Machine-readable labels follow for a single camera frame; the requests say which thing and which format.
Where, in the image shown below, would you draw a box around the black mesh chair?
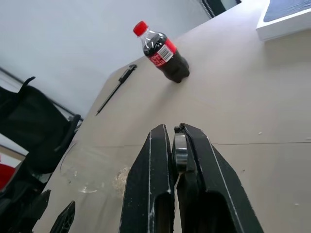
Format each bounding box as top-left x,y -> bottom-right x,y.
0,76 -> 82,195

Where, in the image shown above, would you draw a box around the oatmeal flakes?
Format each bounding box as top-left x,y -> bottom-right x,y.
112,165 -> 131,198

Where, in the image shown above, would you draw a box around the black ribbed object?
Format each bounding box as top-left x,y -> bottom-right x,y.
201,0 -> 243,18

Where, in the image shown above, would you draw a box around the small silver metal cylinder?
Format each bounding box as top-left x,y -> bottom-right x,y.
172,125 -> 195,190

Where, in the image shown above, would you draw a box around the red object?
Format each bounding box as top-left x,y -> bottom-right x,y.
0,163 -> 16,190

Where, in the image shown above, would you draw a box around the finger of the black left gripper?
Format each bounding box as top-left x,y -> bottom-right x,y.
23,189 -> 52,233
49,200 -> 76,233

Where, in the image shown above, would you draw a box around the black pen with clip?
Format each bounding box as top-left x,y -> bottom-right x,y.
95,64 -> 138,117

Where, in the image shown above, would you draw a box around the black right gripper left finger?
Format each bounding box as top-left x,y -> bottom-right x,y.
121,124 -> 175,233

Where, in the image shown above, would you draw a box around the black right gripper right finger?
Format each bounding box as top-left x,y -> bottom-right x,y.
176,123 -> 264,233

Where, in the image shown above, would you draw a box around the white box with blue top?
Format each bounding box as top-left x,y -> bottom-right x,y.
256,0 -> 311,41

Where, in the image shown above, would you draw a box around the clear glass mug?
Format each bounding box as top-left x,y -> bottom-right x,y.
59,142 -> 131,198

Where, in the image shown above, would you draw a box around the cola bottle with red cap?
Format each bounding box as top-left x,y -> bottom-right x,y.
133,20 -> 190,84

